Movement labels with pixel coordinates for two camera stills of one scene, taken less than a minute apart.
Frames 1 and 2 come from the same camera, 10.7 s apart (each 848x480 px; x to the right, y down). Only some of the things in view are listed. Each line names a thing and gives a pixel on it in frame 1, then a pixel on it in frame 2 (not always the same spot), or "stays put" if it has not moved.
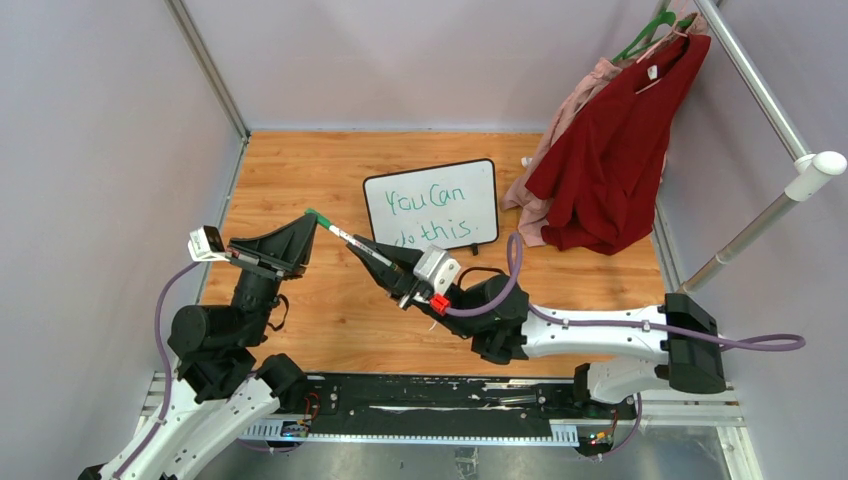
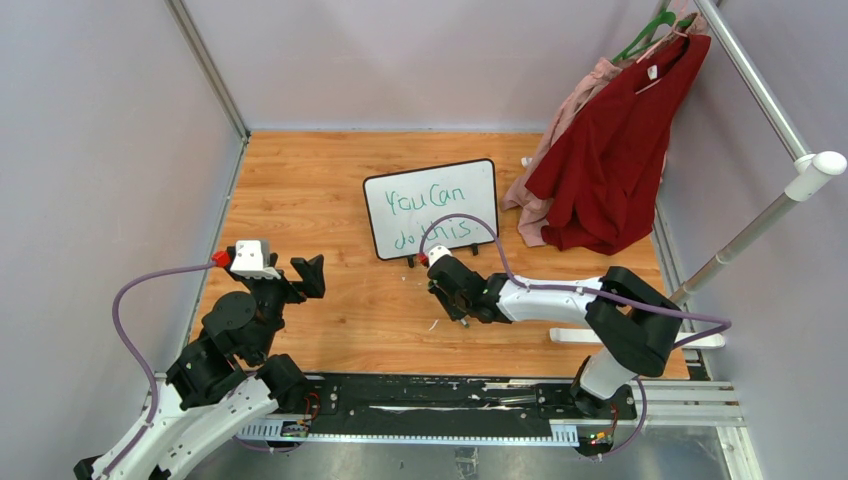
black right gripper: (400, 283) to (455, 313)
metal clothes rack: (813, 169) stays put
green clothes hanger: (667, 17) stays put
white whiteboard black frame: (450, 206) stays put
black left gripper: (292, 240) to (311, 271)
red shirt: (606, 164) stays put
